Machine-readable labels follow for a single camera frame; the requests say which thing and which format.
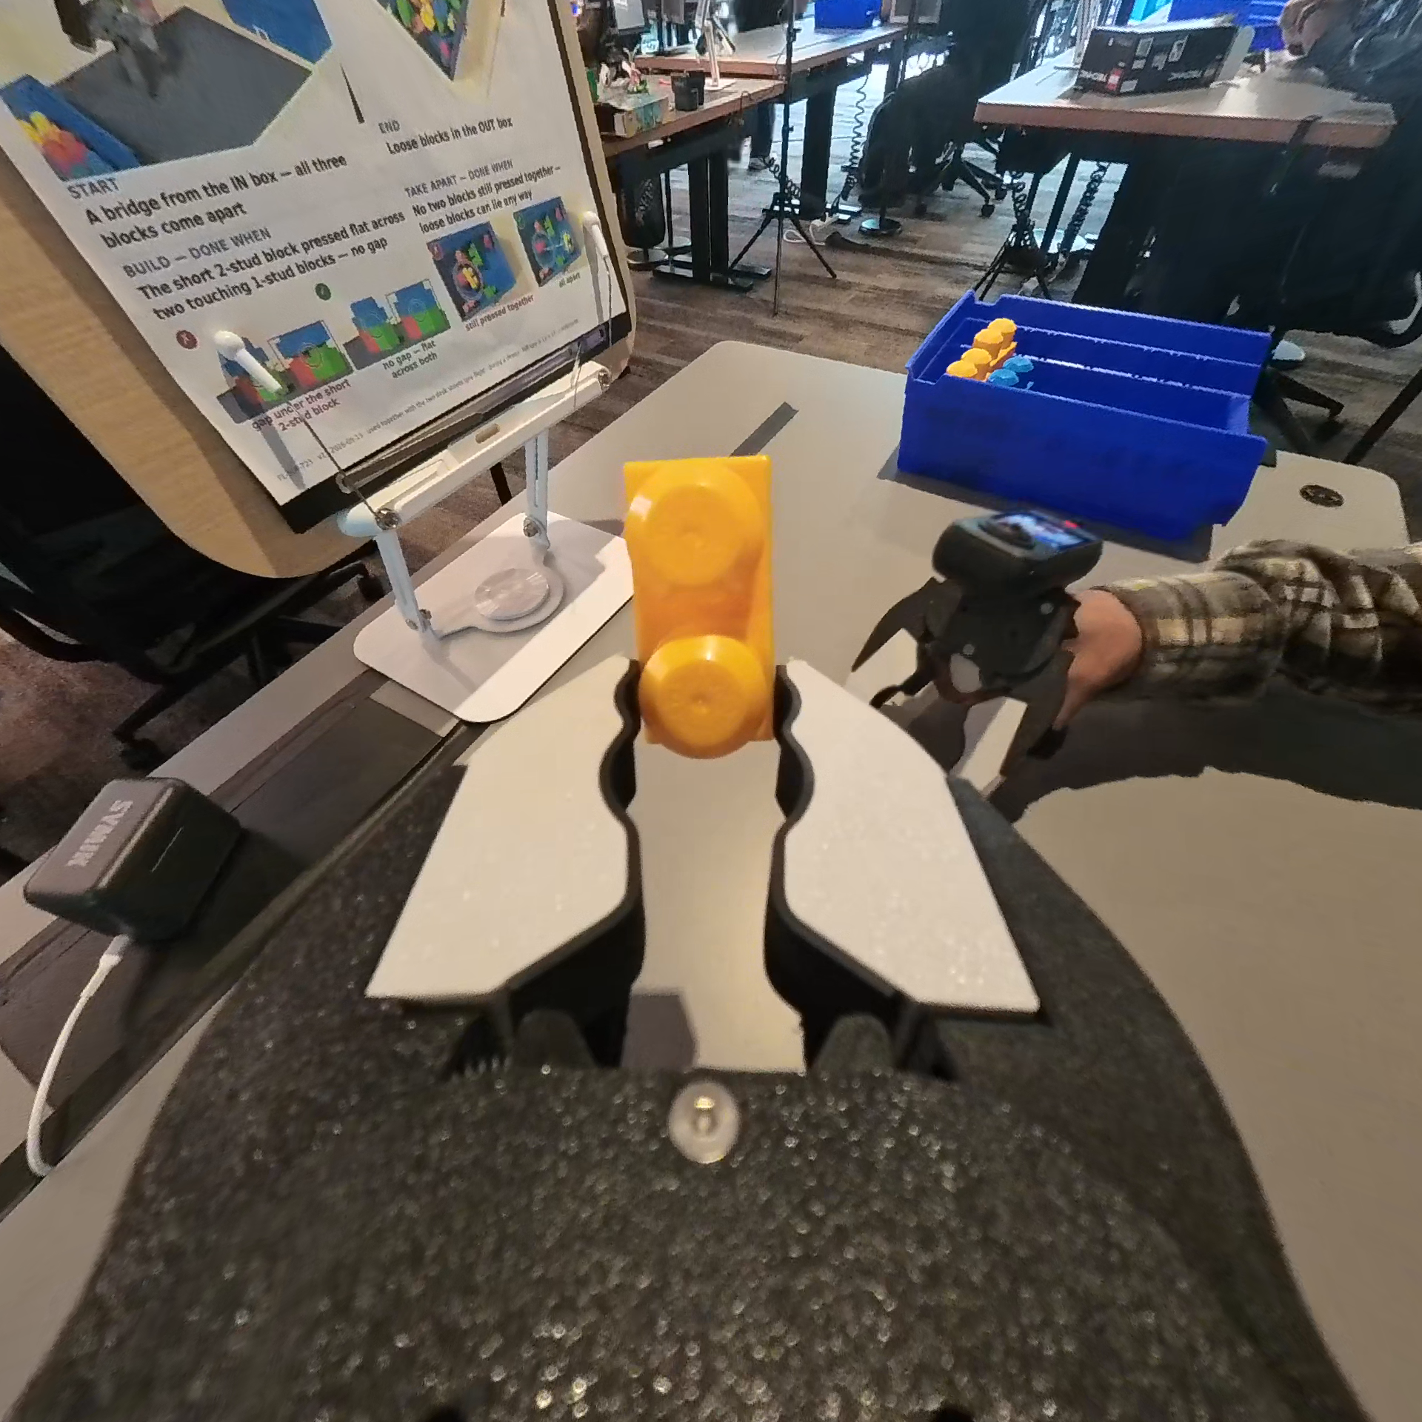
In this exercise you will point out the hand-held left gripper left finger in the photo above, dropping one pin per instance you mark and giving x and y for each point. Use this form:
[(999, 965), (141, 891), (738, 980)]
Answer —
[(500, 889)]

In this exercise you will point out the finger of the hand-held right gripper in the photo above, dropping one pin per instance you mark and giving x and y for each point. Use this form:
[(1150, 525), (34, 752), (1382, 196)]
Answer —
[(899, 689)]

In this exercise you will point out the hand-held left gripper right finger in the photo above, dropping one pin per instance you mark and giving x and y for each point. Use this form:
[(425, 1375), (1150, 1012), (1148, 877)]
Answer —
[(911, 889)]

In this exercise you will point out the blue plastic bin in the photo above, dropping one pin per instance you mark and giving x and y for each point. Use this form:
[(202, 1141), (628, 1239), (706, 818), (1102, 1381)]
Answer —
[(1067, 444)]

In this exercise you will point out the blue two-stud mega block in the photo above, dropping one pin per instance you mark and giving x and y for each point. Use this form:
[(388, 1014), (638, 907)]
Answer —
[(1009, 376)]

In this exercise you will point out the person's right hand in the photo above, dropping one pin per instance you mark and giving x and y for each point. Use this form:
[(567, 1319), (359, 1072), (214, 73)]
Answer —
[(1099, 650)]

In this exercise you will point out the white document stand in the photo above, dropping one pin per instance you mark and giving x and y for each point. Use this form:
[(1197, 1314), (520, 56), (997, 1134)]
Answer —
[(500, 667)]

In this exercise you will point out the black table grommet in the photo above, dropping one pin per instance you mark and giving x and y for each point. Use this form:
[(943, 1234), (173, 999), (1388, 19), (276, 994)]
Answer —
[(1319, 494)]

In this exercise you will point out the black power adapter cube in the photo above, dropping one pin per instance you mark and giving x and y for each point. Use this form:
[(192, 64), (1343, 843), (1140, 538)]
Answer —
[(134, 855)]

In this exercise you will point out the black tripod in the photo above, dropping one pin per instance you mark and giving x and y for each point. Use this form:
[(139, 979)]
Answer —
[(789, 166), (1023, 234)]

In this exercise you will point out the black office chair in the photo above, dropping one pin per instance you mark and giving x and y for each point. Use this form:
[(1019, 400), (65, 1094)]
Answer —
[(66, 555)]

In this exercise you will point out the wooden desk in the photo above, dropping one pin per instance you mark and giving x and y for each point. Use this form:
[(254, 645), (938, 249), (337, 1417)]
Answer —
[(821, 44), (1167, 105), (689, 122)]

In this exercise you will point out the printed instruction sheet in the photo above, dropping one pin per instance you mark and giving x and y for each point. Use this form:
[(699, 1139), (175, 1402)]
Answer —
[(278, 166)]

